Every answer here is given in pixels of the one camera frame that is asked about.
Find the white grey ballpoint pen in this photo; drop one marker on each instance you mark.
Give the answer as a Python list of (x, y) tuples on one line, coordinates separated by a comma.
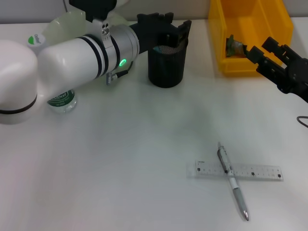
[(234, 186)]

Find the yellow plastic bin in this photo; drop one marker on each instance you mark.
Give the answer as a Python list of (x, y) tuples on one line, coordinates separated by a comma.
[(260, 24)]

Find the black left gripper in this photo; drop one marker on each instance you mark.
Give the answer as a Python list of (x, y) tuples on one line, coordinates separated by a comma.
[(149, 31)]

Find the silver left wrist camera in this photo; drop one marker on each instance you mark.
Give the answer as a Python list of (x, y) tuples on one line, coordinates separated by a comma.
[(93, 7)]

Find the green plastic wrapper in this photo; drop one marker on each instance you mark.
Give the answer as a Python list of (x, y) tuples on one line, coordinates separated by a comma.
[(234, 47)]

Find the black mesh pen holder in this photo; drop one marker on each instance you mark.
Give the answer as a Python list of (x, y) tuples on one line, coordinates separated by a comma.
[(166, 72)]

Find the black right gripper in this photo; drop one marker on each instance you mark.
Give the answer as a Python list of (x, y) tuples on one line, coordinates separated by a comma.
[(298, 77)]

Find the clear plastic ruler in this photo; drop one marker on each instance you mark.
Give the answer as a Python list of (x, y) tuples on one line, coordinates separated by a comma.
[(260, 172)]

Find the pale green glass fruit plate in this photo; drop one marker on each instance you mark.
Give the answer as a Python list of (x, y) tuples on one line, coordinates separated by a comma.
[(65, 26)]

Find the clear plastic bottle green label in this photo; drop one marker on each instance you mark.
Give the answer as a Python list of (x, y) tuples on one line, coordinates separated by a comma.
[(36, 41)]

